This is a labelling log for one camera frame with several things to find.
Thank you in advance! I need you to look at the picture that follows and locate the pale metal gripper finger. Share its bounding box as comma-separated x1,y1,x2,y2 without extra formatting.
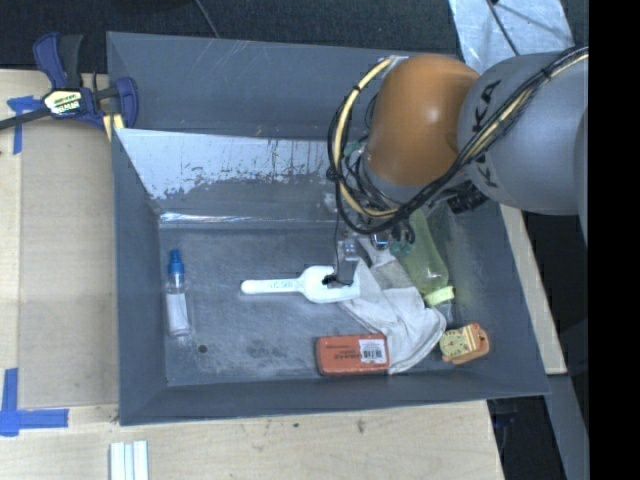
335,239,361,286

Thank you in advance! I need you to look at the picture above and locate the yellow-green clear plastic bottle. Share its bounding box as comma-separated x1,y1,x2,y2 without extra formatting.
392,209,457,309

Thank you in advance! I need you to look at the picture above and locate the white plastic scoop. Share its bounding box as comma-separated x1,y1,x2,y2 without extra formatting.
240,265,362,305

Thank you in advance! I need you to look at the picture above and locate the white cloth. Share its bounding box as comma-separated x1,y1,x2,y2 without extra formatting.
338,259,448,375

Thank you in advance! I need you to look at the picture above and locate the orange flat box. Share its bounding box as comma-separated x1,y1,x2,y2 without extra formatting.
314,332,392,377

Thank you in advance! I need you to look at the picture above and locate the grey metal bin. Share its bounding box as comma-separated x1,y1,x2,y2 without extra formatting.
105,31,552,427

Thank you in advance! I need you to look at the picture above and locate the orange toy clock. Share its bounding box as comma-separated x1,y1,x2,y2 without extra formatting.
439,322,491,366

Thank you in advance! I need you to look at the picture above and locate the clear spray bottle blue cap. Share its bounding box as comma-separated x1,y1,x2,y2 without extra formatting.
165,248,193,340

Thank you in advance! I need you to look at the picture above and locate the pale wood flat board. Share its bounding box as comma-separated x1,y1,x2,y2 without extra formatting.
17,116,121,410

